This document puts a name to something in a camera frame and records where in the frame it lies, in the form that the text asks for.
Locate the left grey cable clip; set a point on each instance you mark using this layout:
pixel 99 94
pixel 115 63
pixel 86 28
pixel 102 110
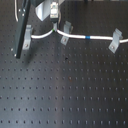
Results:
pixel 27 37

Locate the grey cable clip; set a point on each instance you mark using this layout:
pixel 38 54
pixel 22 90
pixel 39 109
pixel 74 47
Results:
pixel 27 37
pixel 67 29
pixel 117 36

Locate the middle grey cable clip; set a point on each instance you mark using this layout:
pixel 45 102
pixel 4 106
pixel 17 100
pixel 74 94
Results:
pixel 67 29

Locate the grey metal gripper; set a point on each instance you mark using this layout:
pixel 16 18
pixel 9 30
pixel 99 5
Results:
pixel 43 11

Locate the black metal bar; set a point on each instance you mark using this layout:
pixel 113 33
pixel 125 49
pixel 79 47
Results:
pixel 21 27

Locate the right grey cable clip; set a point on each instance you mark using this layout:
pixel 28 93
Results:
pixel 117 36

